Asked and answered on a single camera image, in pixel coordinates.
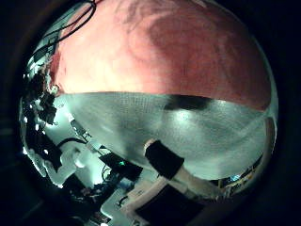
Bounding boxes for black looped cable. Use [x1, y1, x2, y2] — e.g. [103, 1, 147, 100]
[31, 0, 98, 56]

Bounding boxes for pink cloth garment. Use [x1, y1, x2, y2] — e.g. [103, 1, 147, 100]
[50, 0, 273, 112]

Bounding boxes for black curved hose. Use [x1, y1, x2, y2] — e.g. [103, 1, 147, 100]
[55, 137, 88, 149]

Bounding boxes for black control box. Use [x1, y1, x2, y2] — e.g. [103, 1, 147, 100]
[99, 152, 144, 183]

